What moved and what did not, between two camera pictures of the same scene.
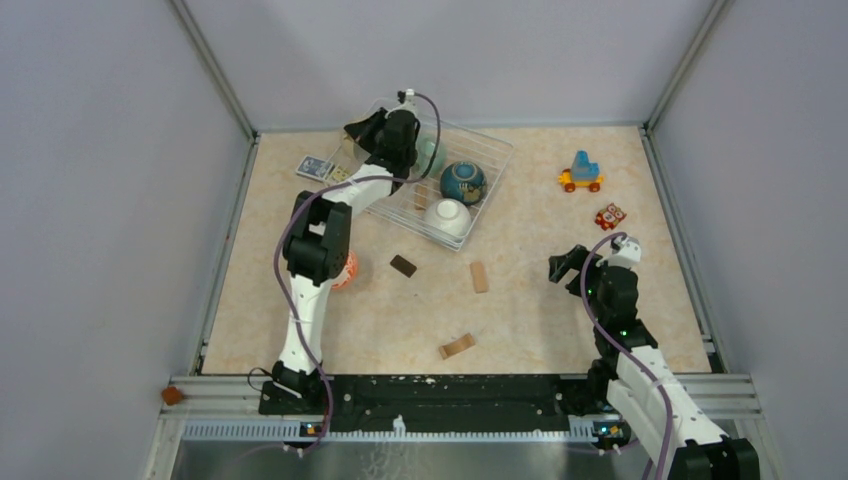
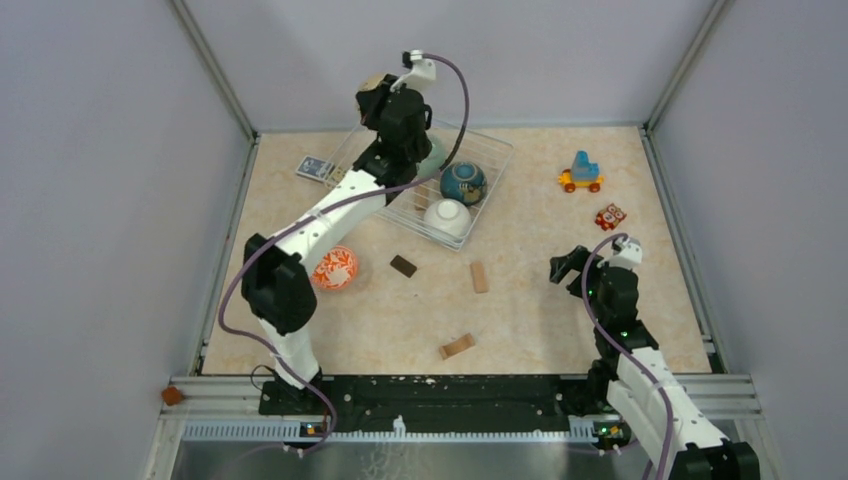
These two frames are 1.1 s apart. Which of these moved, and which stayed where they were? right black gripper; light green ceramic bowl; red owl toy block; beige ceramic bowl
Moved: beige ceramic bowl
Stayed: right black gripper; red owl toy block; light green ceramic bowl
